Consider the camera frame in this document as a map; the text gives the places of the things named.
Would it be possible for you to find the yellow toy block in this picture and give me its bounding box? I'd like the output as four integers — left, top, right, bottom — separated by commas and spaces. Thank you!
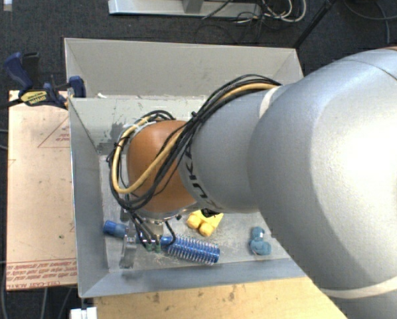
186, 209, 225, 238

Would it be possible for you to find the teal soft toy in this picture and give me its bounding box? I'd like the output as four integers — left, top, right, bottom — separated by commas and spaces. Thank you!
248, 226, 273, 257

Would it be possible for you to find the blue round hair brush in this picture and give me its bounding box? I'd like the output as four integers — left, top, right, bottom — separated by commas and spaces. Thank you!
102, 219, 221, 266

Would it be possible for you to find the brown cardboard board red print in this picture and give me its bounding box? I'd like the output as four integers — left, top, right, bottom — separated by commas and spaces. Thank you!
5, 90, 78, 292

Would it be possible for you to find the grey metal bin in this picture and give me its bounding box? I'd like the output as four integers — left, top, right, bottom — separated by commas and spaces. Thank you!
64, 37, 307, 299

